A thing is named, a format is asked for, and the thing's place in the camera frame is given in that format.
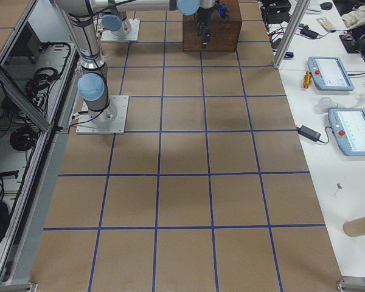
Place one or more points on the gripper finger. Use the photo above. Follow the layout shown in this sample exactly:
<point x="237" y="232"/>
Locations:
<point x="205" y="36"/>
<point x="199" y="28"/>

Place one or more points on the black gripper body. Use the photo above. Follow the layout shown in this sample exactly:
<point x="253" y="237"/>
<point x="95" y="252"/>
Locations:
<point x="203" y="17"/>

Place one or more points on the dark wooden drawer cabinet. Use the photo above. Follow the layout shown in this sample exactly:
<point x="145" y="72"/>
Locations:
<point x="224" y="33"/>

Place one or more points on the small blue black clip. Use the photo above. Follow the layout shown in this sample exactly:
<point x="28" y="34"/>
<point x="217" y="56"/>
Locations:
<point x="289" y="55"/>

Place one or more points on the black power brick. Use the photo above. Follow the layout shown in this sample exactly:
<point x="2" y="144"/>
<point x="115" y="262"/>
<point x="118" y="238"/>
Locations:
<point x="309" y="33"/>

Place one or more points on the gold cylindrical tool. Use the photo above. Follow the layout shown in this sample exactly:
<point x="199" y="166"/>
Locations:
<point x="307" y="80"/>

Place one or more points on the white smartphone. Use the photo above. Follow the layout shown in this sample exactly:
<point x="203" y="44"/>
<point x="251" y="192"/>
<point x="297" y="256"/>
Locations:
<point x="326" y="24"/>

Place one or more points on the black computer mouse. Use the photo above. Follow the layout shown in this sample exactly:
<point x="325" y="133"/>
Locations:
<point x="326" y="6"/>

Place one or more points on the upper blue teach pendant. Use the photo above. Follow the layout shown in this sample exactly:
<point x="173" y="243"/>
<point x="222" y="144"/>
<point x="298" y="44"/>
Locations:
<point x="329" y="74"/>

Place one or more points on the blue teach pendant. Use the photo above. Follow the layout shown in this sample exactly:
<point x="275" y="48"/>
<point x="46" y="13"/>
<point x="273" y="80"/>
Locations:
<point x="329" y="74"/>
<point x="348" y="125"/>

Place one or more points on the white light bulb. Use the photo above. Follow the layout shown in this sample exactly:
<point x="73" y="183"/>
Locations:
<point x="325" y="104"/>

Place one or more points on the black power adapter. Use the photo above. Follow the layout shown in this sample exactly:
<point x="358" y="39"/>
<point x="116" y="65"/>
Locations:
<point x="309" y="133"/>

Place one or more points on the person's beige sleeve arm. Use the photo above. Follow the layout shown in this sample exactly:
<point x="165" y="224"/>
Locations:
<point x="354" y="18"/>

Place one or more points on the lower blue teach pendant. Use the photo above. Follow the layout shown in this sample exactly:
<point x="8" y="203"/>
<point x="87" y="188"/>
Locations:
<point x="348" y="125"/>

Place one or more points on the cardboard tube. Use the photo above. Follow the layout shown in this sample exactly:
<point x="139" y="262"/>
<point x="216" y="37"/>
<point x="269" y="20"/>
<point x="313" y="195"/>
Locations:
<point x="354" y="228"/>

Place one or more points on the aluminium frame post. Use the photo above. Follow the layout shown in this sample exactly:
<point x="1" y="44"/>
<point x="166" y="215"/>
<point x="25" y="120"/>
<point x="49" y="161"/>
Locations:
<point x="295" y="20"/>

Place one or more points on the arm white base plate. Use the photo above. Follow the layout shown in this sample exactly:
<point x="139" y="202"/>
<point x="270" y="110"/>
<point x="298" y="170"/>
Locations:
<point x="109" y="37"/>
<point x="112" y="120"/>

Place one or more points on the aluminium side frame rail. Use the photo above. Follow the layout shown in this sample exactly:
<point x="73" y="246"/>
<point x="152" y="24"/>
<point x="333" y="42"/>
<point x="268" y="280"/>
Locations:
<point x="21" y="101"/>

